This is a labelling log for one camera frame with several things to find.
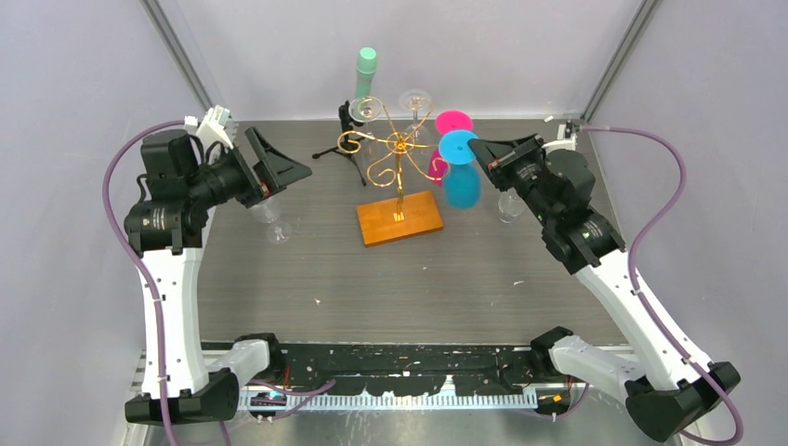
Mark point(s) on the pink wine glass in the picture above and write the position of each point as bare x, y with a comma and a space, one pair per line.
455, 129

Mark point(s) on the small black tripod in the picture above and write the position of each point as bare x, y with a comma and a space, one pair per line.
345, 143

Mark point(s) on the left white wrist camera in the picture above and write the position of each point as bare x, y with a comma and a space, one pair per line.
216, 130

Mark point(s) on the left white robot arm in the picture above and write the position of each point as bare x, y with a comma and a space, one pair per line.
166, 234

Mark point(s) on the mint green bottle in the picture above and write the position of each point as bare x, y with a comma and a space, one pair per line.
366, 66

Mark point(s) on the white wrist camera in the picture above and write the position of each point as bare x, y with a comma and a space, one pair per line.
566, 138
216, 130

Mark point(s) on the clear rear right wine glass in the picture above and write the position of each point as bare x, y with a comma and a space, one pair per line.
418, 103

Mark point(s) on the clear rear left wine glass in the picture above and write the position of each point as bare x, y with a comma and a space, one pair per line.
364, 111

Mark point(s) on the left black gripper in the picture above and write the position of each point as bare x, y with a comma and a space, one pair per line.
278, 170

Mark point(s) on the clear front wine glass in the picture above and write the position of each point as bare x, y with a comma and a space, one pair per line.
269, 212

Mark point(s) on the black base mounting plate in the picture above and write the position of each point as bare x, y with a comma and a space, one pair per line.
410, 370

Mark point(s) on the blue wine glass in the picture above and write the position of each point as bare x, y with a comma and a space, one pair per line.
462, 186

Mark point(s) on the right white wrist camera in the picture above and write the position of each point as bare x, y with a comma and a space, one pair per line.
566, 138

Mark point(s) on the gold wire glass rack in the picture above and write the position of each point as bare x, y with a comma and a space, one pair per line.
406, 215

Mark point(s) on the clear wine glass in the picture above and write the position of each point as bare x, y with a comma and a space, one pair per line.
364, 111
418, 103
269, 212

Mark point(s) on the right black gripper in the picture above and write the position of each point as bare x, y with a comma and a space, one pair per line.
497, 158

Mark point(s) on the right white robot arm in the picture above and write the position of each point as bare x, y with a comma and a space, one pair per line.
669, 383

